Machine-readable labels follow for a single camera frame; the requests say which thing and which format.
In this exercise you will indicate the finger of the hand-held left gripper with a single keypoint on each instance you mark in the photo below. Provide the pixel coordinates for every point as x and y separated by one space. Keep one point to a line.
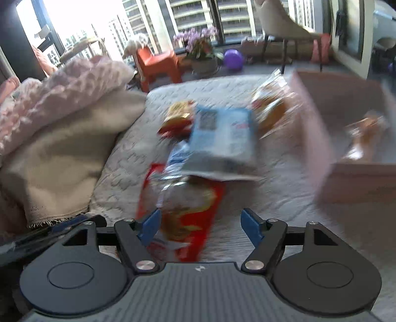
31 243

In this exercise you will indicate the orange plastic chair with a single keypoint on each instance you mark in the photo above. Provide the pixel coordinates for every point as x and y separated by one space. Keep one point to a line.
157 66

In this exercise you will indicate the pink knitted blanket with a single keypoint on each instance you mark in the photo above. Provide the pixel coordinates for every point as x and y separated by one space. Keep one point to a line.
62 89

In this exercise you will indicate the blue snack packet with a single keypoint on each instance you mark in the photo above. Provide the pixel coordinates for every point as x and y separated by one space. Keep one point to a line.
219 139

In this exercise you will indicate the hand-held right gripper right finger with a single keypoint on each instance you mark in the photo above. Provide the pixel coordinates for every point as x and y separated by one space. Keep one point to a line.
250 227

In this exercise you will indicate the white cabinet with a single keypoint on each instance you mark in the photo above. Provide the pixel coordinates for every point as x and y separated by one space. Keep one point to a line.
368 31

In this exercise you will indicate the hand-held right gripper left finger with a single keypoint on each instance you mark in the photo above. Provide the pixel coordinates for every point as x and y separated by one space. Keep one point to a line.
151 227

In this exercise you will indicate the white quilted bedspread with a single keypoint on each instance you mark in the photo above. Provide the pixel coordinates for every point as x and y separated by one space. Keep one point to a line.
278 201

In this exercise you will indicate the potted purple orchid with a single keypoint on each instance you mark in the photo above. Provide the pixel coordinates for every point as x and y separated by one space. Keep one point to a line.
198 46

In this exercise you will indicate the beige blanket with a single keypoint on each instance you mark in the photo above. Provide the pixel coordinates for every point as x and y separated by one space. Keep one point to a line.
62 161

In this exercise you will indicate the pink cardboard box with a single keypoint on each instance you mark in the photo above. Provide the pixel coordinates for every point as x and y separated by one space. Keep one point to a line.
355 185

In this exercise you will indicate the red yellow snack packet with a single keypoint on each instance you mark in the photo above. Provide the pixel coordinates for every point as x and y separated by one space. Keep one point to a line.
176 119

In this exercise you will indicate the salmon pink object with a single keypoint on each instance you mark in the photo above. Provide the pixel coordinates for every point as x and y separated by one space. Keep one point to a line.
321 48

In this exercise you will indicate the beige chair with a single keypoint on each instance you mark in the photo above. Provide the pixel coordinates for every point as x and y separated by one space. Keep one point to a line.
278 21

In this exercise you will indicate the clear snack packet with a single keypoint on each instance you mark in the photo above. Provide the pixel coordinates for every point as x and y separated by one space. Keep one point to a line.
365 130

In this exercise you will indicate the clear yellow bread packet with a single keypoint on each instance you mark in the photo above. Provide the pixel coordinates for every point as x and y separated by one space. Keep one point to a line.
272 108

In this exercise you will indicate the wooden table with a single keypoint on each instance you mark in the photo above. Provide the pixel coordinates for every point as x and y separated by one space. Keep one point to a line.
77 46

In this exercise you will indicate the blue white clear packet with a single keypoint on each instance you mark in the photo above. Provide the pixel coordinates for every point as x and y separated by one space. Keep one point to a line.
176 158

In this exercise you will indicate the large red snack packet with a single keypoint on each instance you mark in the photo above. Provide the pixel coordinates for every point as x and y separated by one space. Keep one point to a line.
191 223

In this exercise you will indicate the white plush toy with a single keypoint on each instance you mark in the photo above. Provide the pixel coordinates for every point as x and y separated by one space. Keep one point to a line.
136 41

